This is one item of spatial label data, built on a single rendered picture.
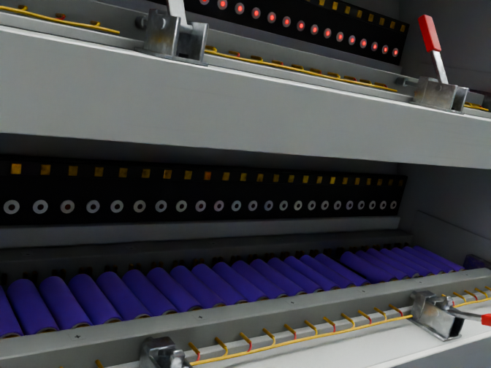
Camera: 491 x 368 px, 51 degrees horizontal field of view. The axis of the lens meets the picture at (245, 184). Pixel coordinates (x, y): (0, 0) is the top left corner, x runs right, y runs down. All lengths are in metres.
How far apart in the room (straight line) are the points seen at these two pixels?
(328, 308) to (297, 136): 0.15
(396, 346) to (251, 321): 0.13
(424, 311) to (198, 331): 0.22
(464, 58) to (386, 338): 0.38
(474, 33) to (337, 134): 0.37
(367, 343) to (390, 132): 0.17
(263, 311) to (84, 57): 0.22
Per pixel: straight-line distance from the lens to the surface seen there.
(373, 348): 0.43
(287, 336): 0.40
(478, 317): 0.47
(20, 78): 0.25
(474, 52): 0.70
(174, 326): 0.34
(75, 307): 0.36
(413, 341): 0.46
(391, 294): 0.48
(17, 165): 0.41
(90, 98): 0.26
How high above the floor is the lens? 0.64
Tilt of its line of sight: 1 degrees up
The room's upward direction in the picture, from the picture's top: 1 degrees clockwise
